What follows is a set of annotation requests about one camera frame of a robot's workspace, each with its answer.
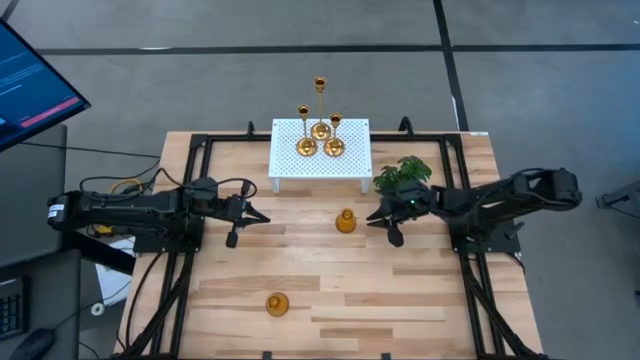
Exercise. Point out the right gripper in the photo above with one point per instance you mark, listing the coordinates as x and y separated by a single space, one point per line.
407 212

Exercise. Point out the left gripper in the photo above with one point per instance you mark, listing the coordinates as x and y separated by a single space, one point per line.
234 218

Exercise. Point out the amber ribbed glass candle holder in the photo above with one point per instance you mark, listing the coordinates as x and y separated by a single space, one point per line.
277 305
345 224

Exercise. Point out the shortest gold candlestick holder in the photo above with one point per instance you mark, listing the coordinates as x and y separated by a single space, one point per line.
334 146

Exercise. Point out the medium gold candlestick holder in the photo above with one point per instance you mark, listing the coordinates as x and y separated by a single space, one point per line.
306 146

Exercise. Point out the tallest gold candlestick holder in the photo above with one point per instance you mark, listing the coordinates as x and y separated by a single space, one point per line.
321 131

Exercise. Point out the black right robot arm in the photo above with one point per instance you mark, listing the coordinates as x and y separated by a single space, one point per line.
500 192

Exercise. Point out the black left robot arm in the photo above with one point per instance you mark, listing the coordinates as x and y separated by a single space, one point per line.
125 210

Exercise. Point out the green leafy plant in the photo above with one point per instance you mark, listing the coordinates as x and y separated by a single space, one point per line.
407 170

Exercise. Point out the white perforated metal shelf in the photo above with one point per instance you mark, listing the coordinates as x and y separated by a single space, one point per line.
290 160

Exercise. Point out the black table clamp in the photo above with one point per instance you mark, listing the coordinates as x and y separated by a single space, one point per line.
249 130
407 127

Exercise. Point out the white paper sheet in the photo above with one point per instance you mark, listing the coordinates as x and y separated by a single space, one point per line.
112 280

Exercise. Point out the white tape roll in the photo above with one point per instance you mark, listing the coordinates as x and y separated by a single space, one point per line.
92 309

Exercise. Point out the grey office desk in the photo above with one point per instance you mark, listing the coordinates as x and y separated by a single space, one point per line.
55 300
30 190

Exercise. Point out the black computer mouse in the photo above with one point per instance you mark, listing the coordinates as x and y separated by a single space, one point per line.
32 345

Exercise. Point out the blue-screen computer monitor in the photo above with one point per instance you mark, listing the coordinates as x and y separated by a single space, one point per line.
30 85

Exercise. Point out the black keyboard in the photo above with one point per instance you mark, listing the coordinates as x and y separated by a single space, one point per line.
11 312

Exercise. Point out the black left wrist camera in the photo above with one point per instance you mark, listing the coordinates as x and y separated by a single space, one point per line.
231 202

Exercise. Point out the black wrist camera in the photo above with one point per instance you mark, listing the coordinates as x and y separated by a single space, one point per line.
411 192
231 202

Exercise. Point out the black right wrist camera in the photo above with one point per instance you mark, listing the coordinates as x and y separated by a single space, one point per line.
411 192

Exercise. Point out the black aluminium table frame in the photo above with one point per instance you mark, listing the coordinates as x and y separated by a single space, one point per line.
230 136

